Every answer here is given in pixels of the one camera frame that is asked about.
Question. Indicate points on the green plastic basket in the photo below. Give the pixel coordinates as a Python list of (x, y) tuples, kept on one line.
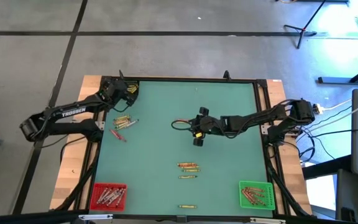
[(269, 199)]

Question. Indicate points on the silver metal bracket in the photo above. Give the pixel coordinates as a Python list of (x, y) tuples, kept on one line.
[(267, 220), (95, 217)]

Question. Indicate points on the white power plug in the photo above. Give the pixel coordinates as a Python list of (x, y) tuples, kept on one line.
[(318, 109)]

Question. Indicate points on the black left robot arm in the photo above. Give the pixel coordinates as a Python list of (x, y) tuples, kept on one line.
[(73, 111)]

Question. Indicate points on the black tripod stand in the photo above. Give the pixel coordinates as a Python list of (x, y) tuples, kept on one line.
[(297, 28)]

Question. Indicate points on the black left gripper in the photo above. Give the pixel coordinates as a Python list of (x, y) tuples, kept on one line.
[(118, 90)]

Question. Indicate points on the grey cabinet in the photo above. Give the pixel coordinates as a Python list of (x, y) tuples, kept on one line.
[(350, 199)]

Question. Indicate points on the black table-level camera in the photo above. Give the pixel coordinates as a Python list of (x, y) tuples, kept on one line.
[(181, 219)]

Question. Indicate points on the white crayon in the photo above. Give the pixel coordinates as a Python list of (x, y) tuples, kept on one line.
[(133, 122)]

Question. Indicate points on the pale grey crayon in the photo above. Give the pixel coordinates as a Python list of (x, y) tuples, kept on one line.
[(120, 200), (102, 196), (107, 196), (115, 197), (112, 196), (121, 192)]

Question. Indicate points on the red plastic basket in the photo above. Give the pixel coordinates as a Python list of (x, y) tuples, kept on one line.
[(93, 207)]

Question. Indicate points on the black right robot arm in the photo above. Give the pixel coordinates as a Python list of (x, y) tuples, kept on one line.
[(253, 119)]

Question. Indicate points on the reddish brown crayon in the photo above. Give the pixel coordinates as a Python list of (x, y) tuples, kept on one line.
[(253, 200), (247, 197), (259, 202)]

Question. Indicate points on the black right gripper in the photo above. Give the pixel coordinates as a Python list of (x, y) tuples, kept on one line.
[(211, 124)]

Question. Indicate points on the green table mat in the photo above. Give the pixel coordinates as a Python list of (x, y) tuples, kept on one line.
[(154, 193)]

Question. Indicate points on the pink striped crayon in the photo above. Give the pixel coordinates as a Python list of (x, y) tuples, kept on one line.
[(254, 189)]

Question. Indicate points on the black stand base beam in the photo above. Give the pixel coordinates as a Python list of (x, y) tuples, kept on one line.
[(337, 81)]

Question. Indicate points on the black table frame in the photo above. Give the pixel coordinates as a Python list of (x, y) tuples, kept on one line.
[(182, 79)]

